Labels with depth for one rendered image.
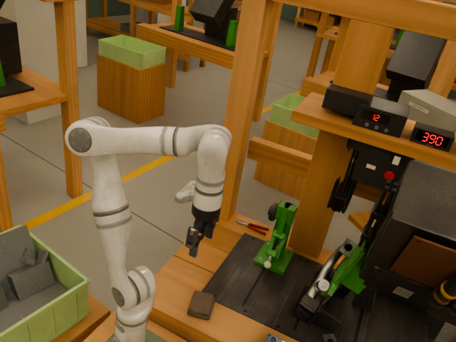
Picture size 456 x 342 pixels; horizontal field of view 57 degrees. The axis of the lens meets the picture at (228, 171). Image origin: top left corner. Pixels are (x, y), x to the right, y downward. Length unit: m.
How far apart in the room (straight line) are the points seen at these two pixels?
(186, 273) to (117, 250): 0.60
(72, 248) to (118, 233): 2.03
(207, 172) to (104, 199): 0.28
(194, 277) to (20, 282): 0.61
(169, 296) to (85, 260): 1.51
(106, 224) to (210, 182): 0.29
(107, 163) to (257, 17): 0.79
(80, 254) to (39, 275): 1.41
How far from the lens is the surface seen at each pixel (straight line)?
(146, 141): 0.99
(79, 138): 1.04
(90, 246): 3.11
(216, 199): 1.03
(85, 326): 1.63
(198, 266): 1.71
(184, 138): 0.97
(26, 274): 1.65
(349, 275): 1.42
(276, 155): 1.79
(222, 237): 1.85
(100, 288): 2.83
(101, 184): 1.10
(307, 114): 1.46
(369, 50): 1.50
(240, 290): 1.61
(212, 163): 0.95
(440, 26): 1.47
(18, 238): 1.67
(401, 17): 1.47
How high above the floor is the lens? 2.06
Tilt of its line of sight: 30 degrees down
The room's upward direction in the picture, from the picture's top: 9 degrees clockwise
